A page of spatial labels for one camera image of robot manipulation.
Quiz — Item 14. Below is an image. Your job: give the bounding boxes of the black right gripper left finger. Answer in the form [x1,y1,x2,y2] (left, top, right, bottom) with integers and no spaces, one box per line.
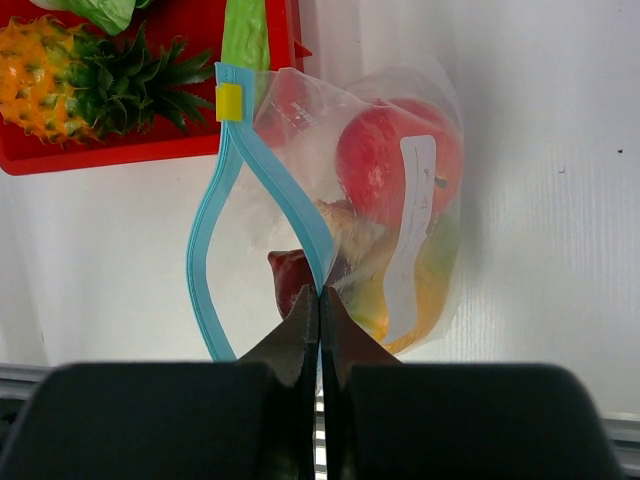
[1,286,319,479]

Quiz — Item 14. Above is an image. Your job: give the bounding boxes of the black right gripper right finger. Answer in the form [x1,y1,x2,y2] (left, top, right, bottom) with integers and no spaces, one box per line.
[319,289,624,479]

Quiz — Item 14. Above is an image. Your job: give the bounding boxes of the dark red onion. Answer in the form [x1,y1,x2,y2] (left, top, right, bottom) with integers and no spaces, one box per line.
[267,249,315,319]

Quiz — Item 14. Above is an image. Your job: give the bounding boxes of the yellow orange mango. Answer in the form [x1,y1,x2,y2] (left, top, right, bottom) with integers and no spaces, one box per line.
[336,214,460,354]

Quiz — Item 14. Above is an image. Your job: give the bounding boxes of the garlic bulb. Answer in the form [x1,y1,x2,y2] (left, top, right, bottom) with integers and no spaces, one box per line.
[314,199,386,273]

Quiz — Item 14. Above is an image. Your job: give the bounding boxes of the clear zip top bag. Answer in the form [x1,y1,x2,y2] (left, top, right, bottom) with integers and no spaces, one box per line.
[186,56,464,361]

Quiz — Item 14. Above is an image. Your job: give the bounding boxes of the red tomato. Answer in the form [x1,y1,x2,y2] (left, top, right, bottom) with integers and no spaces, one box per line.
[335,98,463,228]

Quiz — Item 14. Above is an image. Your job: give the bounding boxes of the green cucumber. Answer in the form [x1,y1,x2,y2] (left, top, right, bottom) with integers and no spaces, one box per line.
[221,0,270,71]

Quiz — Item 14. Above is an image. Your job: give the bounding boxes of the small pineapple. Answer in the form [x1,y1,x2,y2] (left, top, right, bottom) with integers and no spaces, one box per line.
[1,15,216,147]

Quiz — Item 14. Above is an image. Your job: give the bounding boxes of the red plastic tray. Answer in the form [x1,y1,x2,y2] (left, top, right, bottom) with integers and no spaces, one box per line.
[1,1,311,176]

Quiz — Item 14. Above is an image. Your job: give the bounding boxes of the green lettuce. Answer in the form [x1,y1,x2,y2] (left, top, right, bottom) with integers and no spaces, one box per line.
[32,0,153,36]

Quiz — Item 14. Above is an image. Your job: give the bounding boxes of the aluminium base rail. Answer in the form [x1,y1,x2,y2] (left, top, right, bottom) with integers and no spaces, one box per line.
[1,364,639,479]

